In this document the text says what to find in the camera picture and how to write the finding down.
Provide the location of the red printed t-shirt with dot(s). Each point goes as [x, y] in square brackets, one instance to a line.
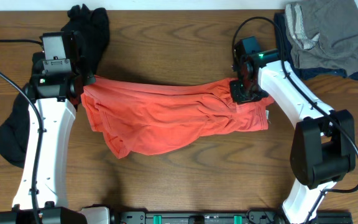
[155, 119]

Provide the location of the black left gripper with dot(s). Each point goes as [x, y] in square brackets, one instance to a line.
[89, 77]

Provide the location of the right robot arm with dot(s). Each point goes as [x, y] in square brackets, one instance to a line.
[323, 150]

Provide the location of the black garment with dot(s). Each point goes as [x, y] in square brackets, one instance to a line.
[92, 35]

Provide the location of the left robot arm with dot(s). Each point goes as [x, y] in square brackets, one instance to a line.
[35, 137]

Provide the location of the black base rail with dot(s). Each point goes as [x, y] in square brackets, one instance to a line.
[250, 217]

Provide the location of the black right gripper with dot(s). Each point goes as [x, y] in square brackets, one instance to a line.
[238, 98]

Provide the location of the grey folded shorts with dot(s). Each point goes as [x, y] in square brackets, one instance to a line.
[323, 34]

